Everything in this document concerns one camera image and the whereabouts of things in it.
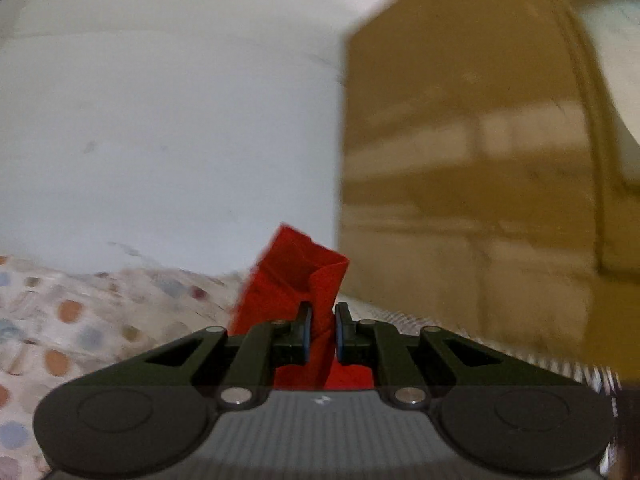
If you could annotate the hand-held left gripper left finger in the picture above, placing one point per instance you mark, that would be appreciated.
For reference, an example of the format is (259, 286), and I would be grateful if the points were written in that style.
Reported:
(304, 332)

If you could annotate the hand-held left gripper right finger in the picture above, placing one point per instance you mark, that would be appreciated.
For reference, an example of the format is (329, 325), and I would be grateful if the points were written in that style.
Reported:
(341, 335)

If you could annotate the red cloth garment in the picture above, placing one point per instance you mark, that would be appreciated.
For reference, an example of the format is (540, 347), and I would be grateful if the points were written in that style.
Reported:
(290, 275)

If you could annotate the brown wooden wardrobe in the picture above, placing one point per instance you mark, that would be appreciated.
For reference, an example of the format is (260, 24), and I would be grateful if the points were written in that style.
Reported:
(450, 160)

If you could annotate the black white striped cloth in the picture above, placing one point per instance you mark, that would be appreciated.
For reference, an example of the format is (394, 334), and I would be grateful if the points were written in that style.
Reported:
(550, 360)

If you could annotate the white dotted bedspread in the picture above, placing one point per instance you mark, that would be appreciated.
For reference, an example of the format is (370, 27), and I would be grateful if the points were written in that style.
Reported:
(75, 340)

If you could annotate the framed glass panel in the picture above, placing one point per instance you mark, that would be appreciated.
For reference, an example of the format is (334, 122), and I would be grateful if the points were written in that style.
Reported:
(612, 60)

